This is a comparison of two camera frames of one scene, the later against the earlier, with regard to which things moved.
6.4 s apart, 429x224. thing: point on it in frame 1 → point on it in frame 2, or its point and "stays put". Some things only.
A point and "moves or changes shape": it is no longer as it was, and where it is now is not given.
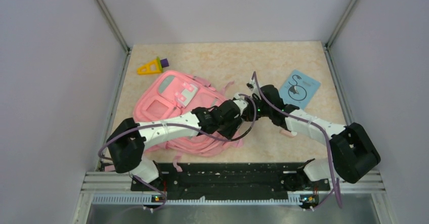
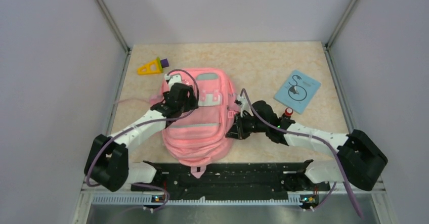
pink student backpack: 172,92 moves or changes shape
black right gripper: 247,114 → 237,131
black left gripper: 236,122 → 190,101
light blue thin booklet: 299,89 stays put
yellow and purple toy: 155,66 stays put
